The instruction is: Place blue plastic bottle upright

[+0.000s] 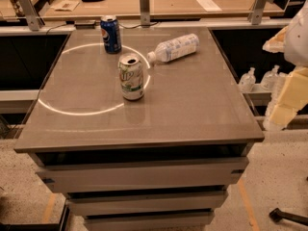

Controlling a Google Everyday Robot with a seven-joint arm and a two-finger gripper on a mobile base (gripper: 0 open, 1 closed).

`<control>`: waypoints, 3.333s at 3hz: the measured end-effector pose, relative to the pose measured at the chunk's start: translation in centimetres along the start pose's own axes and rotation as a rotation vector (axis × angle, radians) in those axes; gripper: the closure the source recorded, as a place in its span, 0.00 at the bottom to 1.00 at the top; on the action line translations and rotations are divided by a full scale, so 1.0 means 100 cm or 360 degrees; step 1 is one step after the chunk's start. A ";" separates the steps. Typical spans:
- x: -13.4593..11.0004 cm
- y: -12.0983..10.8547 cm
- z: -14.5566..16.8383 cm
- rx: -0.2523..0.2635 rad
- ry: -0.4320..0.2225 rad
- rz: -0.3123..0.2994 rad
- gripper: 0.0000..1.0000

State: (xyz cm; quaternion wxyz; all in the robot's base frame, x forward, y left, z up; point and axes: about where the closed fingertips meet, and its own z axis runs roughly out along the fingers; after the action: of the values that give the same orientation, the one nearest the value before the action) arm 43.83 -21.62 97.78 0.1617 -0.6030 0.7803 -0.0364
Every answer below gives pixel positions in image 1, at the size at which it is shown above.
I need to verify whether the green white 7UP can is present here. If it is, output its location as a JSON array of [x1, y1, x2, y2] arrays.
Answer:
[[118, 53, 143, 101]]

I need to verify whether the middle metal bracket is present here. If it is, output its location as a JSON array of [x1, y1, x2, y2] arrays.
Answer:
[[140, 0, 150, 27]]

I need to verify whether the grey drawer cabinet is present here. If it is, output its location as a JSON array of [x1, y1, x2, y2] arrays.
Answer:
[[15, 27, 263, 231]]

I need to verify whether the right sanitizer pump bottle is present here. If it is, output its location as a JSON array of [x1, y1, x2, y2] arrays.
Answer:
[[260, 64, 279, 90]]

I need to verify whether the small paper note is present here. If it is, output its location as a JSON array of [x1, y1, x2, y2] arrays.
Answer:
[[52, 0, 79, 12]]

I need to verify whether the left sanitizer pump bottle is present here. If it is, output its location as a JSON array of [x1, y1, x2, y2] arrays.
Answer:
[[239, 67, 256, 92]]

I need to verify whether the white paper sheet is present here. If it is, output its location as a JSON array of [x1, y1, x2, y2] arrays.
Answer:
[[197, 0, 221, 13]]

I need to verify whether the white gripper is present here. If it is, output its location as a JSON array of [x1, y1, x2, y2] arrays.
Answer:
[[262, 7, 308, 128]]

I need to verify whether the blue Pepsi can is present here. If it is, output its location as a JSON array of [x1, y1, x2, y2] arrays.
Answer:
[[100, 15, 121, 54]]

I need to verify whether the clear plastic water bottle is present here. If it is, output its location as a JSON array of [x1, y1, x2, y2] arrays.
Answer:
[[147, 34, 199, 64]]

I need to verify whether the black chair base leg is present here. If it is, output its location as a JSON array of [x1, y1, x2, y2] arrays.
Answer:
[[269, 208, 308, 226]]

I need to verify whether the left metal bracket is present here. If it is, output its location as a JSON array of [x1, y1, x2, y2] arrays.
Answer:
[[18, 0, 44, 31]]

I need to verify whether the sanitizer pump bottle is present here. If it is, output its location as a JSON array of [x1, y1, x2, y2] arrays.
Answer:
[[260, 64, 279, 90], [239, 67, 256, 92]]

